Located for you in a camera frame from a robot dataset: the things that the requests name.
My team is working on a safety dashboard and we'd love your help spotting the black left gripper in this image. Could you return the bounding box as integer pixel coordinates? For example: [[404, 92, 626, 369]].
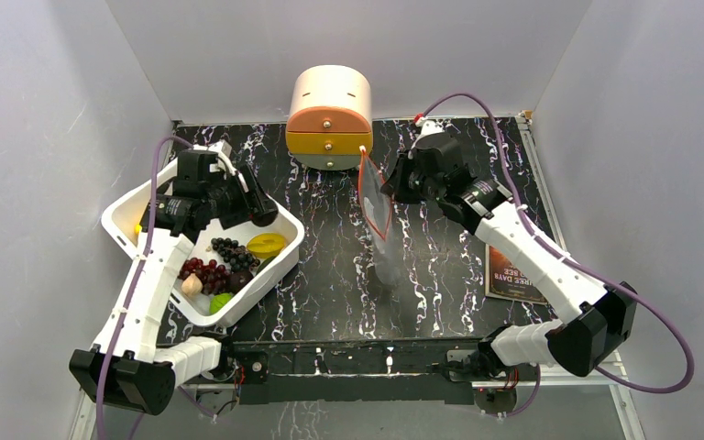
[[204, 166, 276, 229]]

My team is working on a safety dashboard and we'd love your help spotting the clear zip top bag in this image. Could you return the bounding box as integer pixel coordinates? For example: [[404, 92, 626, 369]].
[[357, 146, 402, 288]]

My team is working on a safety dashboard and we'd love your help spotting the black grape bunch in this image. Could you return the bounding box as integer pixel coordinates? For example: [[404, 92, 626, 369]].
[[211, 237, 260, 273]]

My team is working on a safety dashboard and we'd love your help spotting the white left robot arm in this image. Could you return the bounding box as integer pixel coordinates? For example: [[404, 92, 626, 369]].
[[69, 148, 279, 415]]

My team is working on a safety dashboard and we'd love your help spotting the yellow star fruit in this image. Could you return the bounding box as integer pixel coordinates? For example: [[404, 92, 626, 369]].
[[246, 233, 287, 260]]

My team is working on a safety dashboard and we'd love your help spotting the green avocado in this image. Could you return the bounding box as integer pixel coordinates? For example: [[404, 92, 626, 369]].
[[256, 256, 276, 274]]

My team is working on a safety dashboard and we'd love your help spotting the dark purple fig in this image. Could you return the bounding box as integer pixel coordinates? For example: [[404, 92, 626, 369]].
[[227, 270, 254, 294]]

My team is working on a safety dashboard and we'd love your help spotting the red grape bunch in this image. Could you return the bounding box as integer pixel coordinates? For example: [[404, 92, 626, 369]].
[[178, 258, 231, 295]]

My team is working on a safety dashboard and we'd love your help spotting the pastel mini drawer cabinet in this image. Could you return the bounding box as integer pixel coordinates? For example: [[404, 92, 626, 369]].
[[286, 65, 373, 171]]

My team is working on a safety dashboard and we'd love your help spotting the bright green lime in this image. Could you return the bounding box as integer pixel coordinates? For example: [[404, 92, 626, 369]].
[[209, 292, 235, 314]]

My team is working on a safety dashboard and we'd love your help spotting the white garlic bulb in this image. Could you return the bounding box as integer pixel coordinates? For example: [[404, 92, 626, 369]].
[[181, 273, 204, 299]]

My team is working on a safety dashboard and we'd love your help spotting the white plastic bin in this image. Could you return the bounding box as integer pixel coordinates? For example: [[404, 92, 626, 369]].
[[102, 142, 304, 327]]

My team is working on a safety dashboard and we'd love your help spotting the brown book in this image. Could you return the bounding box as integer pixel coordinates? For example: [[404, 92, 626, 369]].
[[485, 245, 548, 305]]

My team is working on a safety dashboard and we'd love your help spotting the black metal base frame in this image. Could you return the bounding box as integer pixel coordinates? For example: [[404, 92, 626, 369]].
[[181, 336, 542, 407]]

